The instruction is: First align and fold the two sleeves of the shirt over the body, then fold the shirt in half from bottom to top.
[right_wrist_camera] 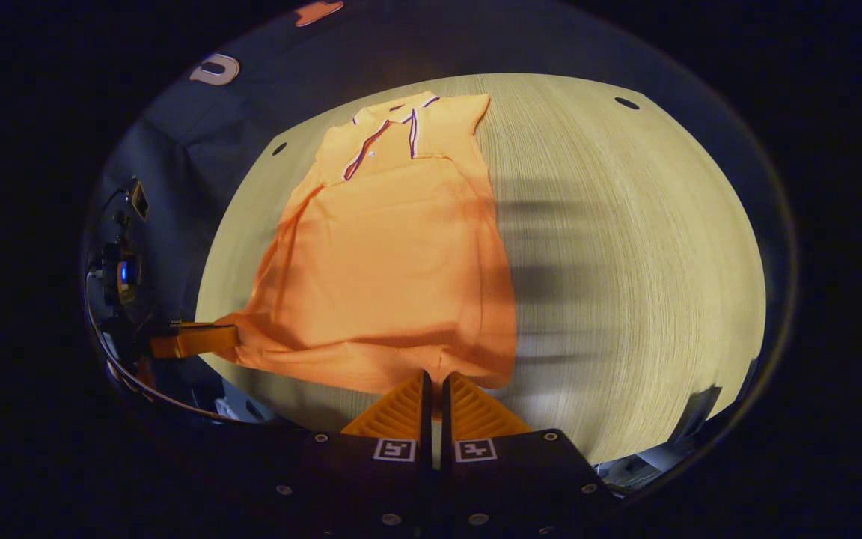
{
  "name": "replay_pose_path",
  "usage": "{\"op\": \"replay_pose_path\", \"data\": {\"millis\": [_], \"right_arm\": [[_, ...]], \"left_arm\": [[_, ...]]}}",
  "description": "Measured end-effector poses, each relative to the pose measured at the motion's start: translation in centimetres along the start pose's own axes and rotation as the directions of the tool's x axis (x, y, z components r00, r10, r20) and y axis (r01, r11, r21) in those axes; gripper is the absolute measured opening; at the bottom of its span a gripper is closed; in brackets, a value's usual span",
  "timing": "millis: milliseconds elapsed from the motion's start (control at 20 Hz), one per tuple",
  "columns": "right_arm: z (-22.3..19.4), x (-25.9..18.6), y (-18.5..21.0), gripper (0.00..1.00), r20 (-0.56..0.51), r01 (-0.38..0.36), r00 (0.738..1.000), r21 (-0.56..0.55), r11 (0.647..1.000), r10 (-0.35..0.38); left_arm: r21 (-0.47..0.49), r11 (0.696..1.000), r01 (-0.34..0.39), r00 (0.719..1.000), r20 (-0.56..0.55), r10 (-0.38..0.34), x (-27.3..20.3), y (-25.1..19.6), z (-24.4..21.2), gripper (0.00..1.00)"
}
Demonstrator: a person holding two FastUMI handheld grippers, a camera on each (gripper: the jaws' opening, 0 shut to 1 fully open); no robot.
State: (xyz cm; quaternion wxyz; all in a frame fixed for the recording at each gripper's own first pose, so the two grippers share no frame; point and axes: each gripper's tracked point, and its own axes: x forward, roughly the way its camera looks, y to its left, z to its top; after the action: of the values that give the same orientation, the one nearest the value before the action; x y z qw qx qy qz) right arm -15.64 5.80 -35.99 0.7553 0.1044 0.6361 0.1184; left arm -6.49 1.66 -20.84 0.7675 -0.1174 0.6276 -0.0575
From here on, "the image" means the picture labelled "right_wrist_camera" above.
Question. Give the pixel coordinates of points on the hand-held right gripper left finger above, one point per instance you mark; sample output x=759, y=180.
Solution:
x=426, y=408

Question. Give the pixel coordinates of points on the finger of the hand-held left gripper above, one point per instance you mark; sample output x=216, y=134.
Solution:
x=199, y=340

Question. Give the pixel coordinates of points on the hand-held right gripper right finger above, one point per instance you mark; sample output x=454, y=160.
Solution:
x=447, y=408

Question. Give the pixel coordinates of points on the orange T-shirt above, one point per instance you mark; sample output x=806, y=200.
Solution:
x=386, y=262

